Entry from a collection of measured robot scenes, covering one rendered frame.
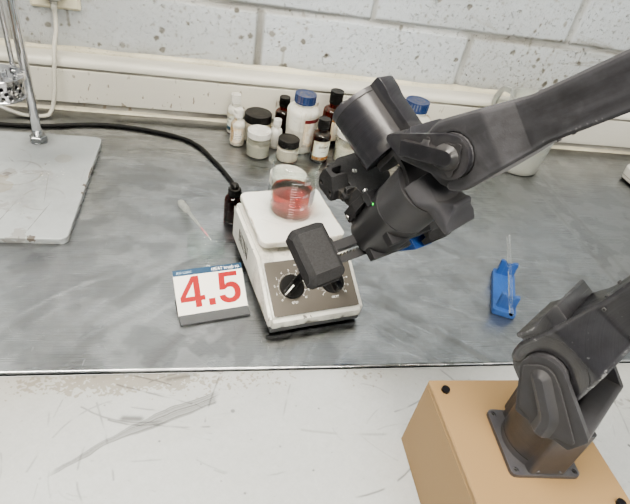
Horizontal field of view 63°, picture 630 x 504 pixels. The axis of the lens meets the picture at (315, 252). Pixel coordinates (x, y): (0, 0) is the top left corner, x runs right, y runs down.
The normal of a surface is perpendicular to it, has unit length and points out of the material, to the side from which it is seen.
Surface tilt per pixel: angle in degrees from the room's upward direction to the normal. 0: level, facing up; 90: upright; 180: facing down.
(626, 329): 87
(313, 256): 30
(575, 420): 87
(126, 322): 0
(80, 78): 90
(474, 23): 90
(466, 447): 3
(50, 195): 0
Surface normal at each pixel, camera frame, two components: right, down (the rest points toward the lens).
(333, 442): 0.15, -0.77
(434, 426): -0.98, -0.03
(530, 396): -0.70, 0.32
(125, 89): 0.15, 0.64
